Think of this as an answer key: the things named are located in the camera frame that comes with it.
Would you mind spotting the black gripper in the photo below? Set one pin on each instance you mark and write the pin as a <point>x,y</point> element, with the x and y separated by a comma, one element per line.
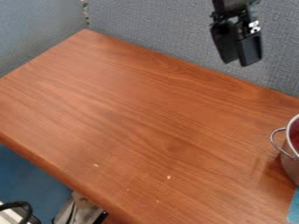
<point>235,31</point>

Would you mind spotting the metal pot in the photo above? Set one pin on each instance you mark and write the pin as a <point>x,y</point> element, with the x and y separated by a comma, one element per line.
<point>289,154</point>

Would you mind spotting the red object in pot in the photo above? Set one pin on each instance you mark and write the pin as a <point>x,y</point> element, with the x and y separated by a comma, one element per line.
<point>294,134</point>

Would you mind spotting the metal table leg bracket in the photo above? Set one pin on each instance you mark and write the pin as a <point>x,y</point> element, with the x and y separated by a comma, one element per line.
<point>79,211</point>

